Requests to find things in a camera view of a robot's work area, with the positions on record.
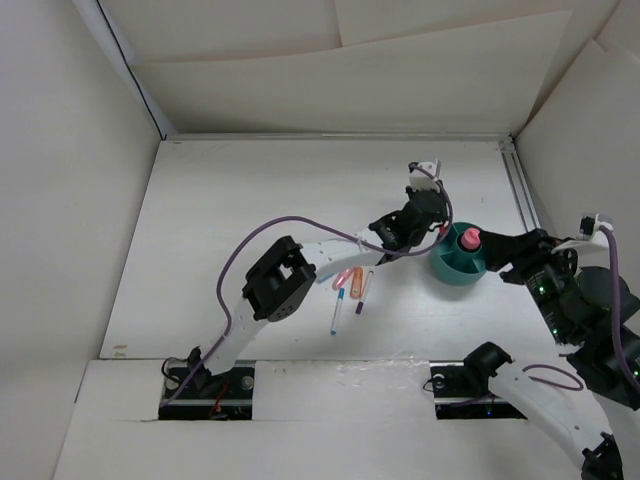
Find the blue correction tape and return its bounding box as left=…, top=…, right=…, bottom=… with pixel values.
left=317, top=272, right=335, bottom=283

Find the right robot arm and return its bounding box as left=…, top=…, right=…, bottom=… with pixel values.
left=462, top=222, right=639, bottom=479

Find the orange correction tape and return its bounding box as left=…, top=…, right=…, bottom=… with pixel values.
left=349, top=267, right=364, bottom=300

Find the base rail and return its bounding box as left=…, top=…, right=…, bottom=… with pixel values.
left=423, top=361, right=526, bottom=421
left=158, top=362, right=255, bottom=421

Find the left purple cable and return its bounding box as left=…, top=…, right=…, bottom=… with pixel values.
left=159, top=162, right=455, bottom=409

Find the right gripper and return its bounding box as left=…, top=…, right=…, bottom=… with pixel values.
left=478, top=225, right=577, bottom=340

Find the teal round organizer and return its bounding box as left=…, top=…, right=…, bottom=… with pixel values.
left=429, top=222, right=486, bottom=286

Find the purple cap pen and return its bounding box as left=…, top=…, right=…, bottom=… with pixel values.
left=355, top=270, right=375, bottom=315

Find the left base rail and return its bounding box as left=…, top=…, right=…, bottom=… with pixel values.
left=158, top=362, right=255, bottom=421

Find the pink correction tape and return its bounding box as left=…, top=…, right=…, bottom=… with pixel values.
left=332, top=268, right=354, bottom=291

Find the right base rail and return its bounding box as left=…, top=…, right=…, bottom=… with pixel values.
left=423, top=361, right=526, bottom=421

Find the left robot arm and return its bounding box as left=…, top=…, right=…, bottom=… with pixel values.
left=179, top=180, right=453, bottom=397

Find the aluminium side rail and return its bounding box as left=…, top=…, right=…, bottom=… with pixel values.
left=498, top=136, right=541, bottom=231

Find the blue cap pen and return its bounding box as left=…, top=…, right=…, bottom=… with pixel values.
left=330, top=287, right=345, bottom=336

